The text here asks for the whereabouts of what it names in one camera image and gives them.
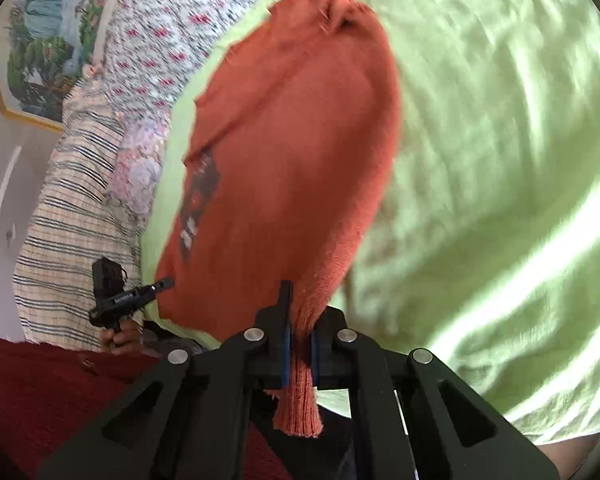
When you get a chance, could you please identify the orange knit sweater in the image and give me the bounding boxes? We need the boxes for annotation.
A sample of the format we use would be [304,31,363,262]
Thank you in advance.
[156,0,401,437]

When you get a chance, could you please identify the person left hand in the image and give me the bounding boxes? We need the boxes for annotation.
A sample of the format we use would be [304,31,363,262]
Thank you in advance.
[99,318,144,356]

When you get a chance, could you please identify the plaid checked blanket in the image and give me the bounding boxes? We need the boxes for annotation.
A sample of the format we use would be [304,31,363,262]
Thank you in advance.
[12,65,140,351]

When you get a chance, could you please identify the dark red knit garment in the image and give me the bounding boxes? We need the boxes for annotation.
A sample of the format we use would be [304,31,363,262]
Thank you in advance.
[0,338,289,479]

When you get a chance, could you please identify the pastel floral pillow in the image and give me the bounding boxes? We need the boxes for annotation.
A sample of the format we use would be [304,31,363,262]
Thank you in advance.
[104,114,170,234]

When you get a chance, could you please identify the light green bed sheet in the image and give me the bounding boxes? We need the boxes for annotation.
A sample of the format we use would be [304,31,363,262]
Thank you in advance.
[139,0,600,446]

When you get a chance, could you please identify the floral patterned bedspread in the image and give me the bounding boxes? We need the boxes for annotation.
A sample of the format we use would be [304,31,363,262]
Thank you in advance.
[98,0,259,119]

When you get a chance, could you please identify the framed landscape painting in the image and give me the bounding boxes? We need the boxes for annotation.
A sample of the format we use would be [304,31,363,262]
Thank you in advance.
[0,0,117,132]

